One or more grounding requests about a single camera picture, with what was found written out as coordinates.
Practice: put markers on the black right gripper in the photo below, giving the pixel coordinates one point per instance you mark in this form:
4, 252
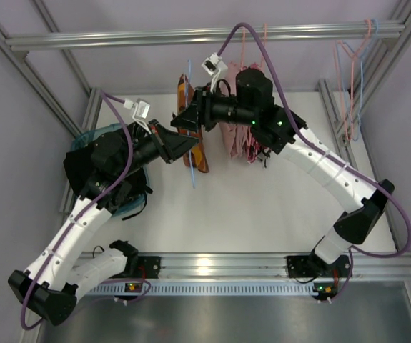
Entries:
204, 113

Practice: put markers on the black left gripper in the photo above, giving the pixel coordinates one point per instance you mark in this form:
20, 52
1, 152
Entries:
162, 144

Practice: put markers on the light pink trousers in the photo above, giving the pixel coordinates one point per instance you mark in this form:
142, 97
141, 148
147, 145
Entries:
236, 137

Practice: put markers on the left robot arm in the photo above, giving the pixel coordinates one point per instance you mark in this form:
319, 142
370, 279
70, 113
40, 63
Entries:
52, 285

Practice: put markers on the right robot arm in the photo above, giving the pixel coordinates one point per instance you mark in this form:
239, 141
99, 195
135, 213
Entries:
289, 136

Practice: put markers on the pink camouflage trousers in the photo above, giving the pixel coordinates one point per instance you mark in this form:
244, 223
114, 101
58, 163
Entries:
258, 150

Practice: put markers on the black trousers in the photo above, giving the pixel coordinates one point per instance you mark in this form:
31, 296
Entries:
96, 161

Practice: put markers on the teal plastic basket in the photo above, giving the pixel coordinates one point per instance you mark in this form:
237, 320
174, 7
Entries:
77, 173

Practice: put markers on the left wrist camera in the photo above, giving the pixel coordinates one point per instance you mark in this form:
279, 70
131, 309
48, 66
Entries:
139, 110

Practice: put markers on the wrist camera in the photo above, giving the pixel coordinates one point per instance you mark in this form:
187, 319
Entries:
139, 110
215, 67

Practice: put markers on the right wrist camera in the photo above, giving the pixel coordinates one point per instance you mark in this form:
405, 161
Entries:
215, 67

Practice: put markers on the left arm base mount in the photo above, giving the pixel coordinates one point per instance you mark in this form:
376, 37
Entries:
142, 267

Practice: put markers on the perforated cable tray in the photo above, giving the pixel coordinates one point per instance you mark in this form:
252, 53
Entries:
207, 289

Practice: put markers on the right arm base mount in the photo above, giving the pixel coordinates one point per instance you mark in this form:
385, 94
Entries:
307, 266

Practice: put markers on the front aluminium rail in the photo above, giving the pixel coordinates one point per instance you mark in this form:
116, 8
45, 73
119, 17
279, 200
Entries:
246, 266

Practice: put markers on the top aluminium hanging rail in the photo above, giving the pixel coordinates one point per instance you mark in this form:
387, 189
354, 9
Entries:
84, 40

